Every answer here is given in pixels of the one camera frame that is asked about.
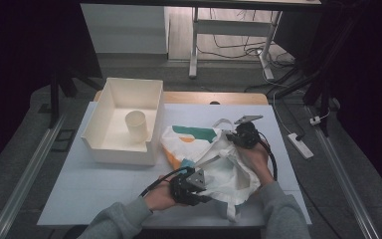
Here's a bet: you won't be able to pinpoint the white plastic bin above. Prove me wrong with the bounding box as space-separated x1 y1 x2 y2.
80 77 164 166

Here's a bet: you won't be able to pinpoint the white cabinet panel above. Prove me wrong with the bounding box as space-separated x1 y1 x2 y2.
80 3 170 55

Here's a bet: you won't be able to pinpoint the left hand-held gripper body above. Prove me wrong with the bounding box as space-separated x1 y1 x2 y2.
169 166 208 207

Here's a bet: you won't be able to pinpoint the person's right hand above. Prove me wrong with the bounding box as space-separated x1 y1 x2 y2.
243 141 277 187

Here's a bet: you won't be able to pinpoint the wooden table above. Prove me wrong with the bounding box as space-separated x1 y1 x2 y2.
94 90 270 107

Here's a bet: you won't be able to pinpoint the white power strip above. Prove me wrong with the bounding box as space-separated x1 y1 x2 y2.
286 131 315 160

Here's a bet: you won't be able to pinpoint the metal stand frame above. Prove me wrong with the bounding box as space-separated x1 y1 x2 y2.
197 8 312 101

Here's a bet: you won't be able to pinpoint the hand-held gripper black cable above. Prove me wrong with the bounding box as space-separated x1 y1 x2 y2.
258 131 279 182
138 166 193 198

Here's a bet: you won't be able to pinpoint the left hand-held gripper black cable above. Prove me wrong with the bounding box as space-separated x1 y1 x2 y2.
138 166 193 198

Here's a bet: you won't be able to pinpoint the desk with white frame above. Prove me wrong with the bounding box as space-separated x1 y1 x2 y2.
79 0 322 81

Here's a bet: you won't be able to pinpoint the person's left hand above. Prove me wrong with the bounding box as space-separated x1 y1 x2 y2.
143 180 180 212

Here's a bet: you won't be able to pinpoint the white tote bag coloured shapes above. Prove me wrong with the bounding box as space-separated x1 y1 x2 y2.
160 118 263 223

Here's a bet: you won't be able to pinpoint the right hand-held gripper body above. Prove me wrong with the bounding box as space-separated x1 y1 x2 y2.
233 115 265 150

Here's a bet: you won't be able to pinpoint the black stand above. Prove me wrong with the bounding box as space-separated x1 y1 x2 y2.
47 64 104 129

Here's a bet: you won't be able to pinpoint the right hand-held gripper black cable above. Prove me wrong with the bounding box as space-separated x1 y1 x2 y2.
258 131 279 182

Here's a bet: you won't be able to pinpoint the aluminium floor rail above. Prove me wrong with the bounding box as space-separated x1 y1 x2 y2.
306 105 382 239
0 114 68 239

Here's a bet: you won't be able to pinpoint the white cup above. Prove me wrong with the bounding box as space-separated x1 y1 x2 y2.
124 110 149 143

